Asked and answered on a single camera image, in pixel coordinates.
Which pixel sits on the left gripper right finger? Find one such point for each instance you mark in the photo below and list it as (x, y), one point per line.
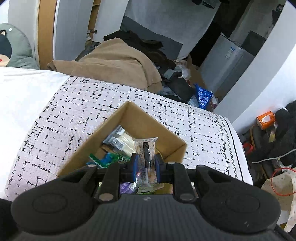
(176, 175)

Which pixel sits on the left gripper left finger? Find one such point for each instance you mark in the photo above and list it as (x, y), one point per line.
(112, 177)

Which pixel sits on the dark green snack packet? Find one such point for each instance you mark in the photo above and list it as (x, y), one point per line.
(96, 161)

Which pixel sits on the clear brown snack packet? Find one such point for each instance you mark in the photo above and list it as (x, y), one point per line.
(145, 148)

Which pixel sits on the long white cracker packet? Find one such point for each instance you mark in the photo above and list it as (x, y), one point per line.
(121, 142)

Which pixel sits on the blue snack packet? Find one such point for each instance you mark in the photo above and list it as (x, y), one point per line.
(109, 158)

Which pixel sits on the purple candy packet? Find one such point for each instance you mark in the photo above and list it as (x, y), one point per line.
(129, 188)

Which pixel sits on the brown cardboard box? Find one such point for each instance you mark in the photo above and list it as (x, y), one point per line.
(138, 124)

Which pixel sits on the blue foil bag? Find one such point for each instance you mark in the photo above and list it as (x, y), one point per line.
(203, 96)

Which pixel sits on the black clothes on floor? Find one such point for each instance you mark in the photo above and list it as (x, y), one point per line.
(173, 85)

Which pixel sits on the patterned white bed cover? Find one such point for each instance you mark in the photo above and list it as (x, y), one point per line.
(46, 116)

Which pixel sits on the black clothes pile on chair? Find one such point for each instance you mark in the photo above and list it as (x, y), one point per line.
(283, 147)

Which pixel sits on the orange tissue box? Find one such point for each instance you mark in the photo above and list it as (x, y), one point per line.
(265, 120)

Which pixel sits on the floral tablecloth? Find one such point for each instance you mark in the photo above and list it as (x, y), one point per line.
(282, 187)

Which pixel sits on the tan blanket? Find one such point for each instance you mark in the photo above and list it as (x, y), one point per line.
(116, 62)

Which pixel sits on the grey mini fridge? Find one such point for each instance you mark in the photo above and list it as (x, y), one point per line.
(224, 65)

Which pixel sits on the grey plush toy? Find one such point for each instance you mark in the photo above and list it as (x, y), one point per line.
(15, 48)

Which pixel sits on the white wardrobe door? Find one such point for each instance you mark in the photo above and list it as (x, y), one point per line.
(70, 28)

